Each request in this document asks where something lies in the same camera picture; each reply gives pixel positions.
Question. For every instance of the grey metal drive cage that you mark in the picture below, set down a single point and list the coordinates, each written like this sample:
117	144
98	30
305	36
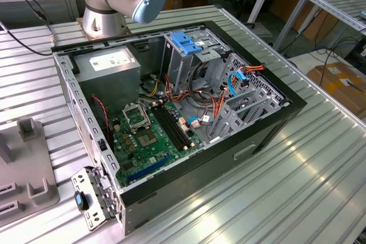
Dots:
183	69

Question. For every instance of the grey parts rack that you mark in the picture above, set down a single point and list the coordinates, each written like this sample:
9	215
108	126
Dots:
25	164

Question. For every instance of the long blue expansion slot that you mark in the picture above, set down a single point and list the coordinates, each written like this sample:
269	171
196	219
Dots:
148	169

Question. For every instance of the RAM slot with white clips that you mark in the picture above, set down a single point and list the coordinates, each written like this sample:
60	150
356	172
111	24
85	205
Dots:
171	127
178	127

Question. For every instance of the grey metal disk bay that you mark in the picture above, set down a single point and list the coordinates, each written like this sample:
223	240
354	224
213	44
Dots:
227	114

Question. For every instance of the green motherboard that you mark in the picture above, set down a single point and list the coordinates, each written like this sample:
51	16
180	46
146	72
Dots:
148	152

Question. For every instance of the blue black retainer latch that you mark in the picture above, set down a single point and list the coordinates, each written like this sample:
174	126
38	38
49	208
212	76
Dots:
81	200

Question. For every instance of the metal slat side table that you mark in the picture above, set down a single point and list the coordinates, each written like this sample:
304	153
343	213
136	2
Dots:
337	1

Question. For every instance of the blue plastic drive latch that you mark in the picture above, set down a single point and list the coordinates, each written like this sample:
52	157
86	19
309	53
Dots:
183	44

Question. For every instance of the silver hinged card retainer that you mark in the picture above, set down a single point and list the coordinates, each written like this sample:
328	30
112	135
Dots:
84	176

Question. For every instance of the grey power supply unit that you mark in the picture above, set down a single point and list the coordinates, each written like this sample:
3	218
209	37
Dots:
108	84

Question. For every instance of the black equipment box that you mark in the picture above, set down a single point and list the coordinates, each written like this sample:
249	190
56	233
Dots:
357	52

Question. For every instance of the brown cardboard box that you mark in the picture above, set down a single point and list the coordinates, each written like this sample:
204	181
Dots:
337	89

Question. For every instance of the black open PC case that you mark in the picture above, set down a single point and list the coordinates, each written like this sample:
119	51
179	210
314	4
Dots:
200	175

